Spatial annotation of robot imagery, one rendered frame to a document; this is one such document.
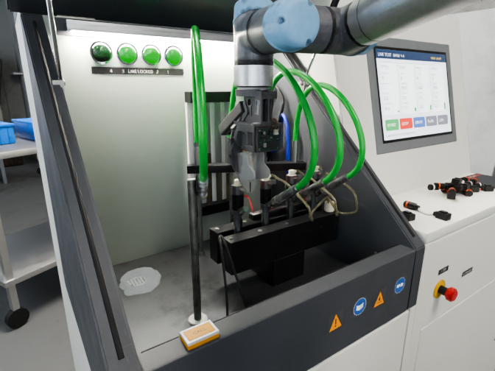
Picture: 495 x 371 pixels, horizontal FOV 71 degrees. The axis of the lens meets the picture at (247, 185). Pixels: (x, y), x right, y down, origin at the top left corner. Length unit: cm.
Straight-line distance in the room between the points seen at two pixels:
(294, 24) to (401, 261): 54
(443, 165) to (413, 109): 26
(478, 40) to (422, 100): 149
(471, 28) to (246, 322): 251
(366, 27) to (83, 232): 52
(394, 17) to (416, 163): 77
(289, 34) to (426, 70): 87
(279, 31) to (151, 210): 64
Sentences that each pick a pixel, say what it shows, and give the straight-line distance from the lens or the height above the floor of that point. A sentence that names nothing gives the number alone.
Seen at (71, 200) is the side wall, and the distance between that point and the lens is 60.
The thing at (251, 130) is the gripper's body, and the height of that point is 123.
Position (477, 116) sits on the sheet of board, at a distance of 267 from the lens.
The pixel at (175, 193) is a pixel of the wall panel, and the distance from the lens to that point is 103.
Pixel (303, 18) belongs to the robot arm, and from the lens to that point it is 57.
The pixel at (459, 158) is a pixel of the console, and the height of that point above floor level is 104.
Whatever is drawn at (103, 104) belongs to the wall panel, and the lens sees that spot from 93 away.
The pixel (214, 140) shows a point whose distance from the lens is 103.
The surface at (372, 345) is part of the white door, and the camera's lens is 89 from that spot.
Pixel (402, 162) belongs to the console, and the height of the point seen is 107.
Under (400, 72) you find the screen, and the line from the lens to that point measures 124.
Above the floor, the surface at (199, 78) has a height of 132.
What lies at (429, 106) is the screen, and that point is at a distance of 135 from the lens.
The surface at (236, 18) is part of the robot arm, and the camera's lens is 68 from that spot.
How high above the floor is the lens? 131
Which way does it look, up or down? 16 degrees down
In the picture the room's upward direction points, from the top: straight up
